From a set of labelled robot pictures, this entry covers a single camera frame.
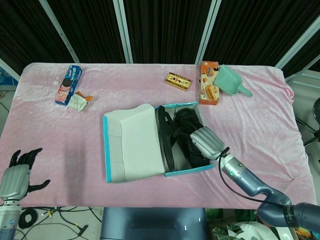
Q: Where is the black pleated curtain panel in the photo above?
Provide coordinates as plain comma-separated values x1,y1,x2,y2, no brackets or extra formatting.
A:
0,0,76,76
204,0,320,67
123,0,213,65
47,0,126,63

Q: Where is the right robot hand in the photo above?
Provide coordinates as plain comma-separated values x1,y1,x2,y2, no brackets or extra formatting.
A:
174,126,230,161

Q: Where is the black rubber slipper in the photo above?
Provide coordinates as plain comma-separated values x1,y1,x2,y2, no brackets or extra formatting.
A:
157,105,176,171
172,107,211,169

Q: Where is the mint green plastic scoop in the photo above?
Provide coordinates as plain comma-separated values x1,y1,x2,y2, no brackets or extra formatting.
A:
213,64,253,98

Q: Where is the blue robot torso base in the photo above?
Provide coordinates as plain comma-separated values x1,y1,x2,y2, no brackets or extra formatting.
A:
99,206,210,240

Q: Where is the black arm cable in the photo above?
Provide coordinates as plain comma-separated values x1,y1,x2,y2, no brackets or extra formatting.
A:
217,148,286,208

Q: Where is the white partition post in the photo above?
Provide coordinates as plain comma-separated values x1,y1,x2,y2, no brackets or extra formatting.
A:
38,0,81,63
274,18,320,70
112,0,134,64
0,58,21,81
194,0,222,65

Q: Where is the pink velvet tablecloth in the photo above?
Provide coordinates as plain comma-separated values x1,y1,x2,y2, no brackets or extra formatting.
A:
0,62,318,210

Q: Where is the orange biscuit box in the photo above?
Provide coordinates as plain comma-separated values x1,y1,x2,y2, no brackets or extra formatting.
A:
199,61,222,106

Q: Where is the small yellow patterned box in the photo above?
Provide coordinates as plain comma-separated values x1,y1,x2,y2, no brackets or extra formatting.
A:
164,72,193,91

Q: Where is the teal cardboard shoe box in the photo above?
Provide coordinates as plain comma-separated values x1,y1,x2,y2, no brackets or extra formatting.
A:
102,101,215,184

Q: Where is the green white patterned bag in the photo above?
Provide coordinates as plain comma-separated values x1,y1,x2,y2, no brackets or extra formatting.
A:
212,221,276,240

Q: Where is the small orange snack packet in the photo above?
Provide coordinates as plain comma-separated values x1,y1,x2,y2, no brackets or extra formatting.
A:
74,91,94,104

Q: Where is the crumpled white snack wrapper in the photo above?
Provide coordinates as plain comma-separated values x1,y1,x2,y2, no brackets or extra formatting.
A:
66,93,88,113

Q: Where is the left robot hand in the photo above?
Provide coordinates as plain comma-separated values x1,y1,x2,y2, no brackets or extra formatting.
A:
0,147,51,201

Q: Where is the blue cookie box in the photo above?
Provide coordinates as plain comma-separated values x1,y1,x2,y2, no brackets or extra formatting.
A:
54,64,84,107

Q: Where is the black floor cable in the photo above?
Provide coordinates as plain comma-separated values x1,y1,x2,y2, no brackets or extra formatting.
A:
56,206,90,237

